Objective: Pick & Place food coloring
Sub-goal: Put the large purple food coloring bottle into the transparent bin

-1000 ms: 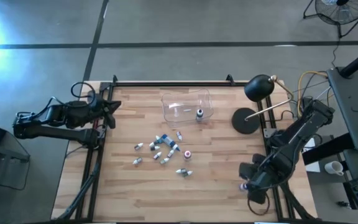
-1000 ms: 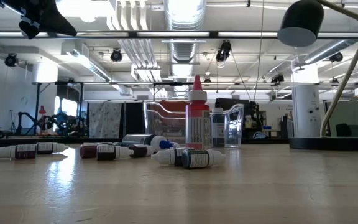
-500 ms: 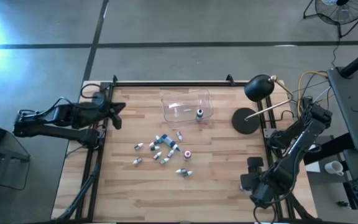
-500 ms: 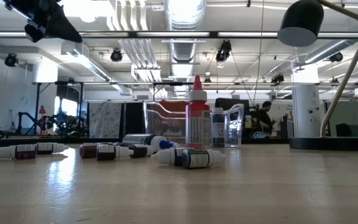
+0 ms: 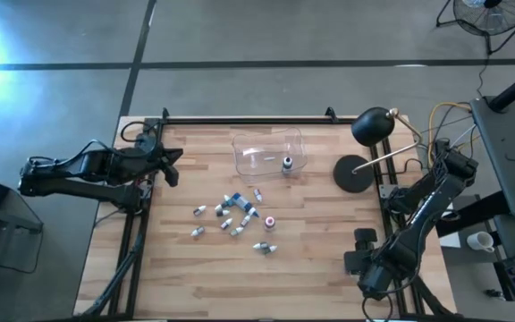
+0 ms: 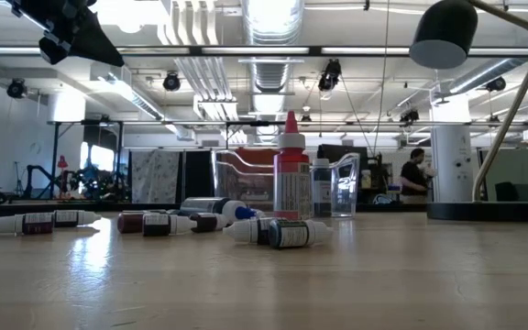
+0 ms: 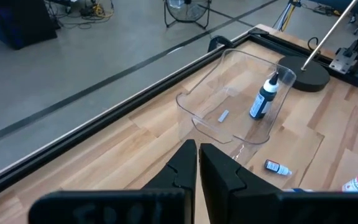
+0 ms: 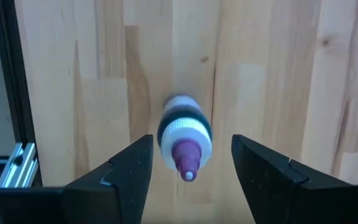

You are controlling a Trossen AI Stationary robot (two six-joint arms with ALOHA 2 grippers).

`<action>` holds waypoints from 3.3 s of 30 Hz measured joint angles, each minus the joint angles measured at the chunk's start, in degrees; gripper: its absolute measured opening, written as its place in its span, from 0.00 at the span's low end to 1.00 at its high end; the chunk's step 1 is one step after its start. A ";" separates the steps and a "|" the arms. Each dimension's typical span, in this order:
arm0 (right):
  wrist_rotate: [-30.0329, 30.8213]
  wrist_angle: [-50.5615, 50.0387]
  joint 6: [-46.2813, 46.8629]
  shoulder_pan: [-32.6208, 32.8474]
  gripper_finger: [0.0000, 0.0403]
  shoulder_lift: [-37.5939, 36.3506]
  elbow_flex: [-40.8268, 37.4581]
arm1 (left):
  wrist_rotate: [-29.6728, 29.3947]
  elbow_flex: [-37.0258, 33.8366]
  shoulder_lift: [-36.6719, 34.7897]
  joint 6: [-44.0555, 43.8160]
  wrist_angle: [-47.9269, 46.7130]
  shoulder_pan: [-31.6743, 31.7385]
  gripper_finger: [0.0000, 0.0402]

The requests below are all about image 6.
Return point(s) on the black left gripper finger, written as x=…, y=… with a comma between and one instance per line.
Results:
x=83, y=49
x=92, y=32

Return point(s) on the small dark food coloring bottle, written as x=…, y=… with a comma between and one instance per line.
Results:
x=245, y=230
x=67, y=218

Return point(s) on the small maroon food coloring bottle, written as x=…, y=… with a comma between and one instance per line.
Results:
x=131, y=223
x=35, y=223

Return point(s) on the small olive food coloring bottle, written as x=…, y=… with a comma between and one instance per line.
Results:
x=156, y=225

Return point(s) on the large blue food coloring bottle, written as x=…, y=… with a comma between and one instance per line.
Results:
x=204, y=206

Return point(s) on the clear plastic bin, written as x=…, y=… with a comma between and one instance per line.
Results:
x=245, y=183

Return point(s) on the large red food coloring bottle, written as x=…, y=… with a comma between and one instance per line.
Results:
x=291, y=183

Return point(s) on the small green food coloring bottle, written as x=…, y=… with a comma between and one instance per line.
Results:
x=291, y=234

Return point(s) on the black background robot arm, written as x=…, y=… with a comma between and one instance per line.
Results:
x=94, y=181

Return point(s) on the black ceiling spotlight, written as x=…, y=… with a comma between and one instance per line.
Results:
x=171, y=82
x=409, y=116
x=16, y=88
x=495, y=84
x=330, y=75

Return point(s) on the small red background object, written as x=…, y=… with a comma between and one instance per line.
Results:
x=62, y=162

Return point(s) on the white patterned panel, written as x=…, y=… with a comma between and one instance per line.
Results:
x=154, y=176

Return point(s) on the black panel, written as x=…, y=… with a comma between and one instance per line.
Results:
x=195, y=176

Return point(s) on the black background screen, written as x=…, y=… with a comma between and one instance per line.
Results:
x=364, y=160

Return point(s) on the small yellow jar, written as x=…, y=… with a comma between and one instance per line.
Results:
x=366, y=179

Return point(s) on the person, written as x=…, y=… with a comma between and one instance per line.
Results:
x=413, y=179

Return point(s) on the white round column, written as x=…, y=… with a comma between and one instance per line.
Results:
x=452, y=160

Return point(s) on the black office chair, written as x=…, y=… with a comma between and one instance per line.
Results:
x=513, y=190

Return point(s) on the horizontal background metal rail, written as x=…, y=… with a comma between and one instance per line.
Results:
x=154, y=123

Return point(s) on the black metal background frame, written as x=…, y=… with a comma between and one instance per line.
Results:
x=56, y=156

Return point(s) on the black table edge rail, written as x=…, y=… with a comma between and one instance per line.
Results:
x=108, y=207

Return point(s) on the silver ceiling duct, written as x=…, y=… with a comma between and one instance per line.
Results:
x=271, y=75

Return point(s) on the black overhead frame bar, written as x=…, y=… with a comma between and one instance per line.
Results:
x=314, y=50

